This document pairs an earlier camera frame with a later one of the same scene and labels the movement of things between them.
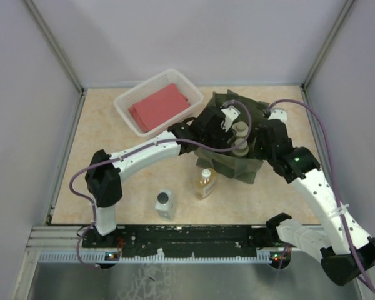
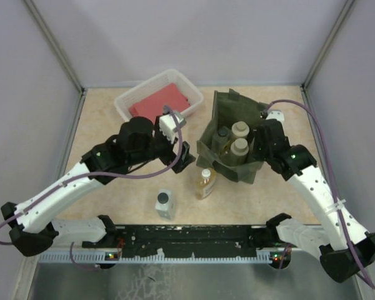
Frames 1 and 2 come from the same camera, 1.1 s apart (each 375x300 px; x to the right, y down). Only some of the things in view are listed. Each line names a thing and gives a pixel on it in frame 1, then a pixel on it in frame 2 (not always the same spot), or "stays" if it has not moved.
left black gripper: [220, 143] → [171, 157]
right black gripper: [259, 155] stays
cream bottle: [240, 128] stays
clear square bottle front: [165, 204] stays
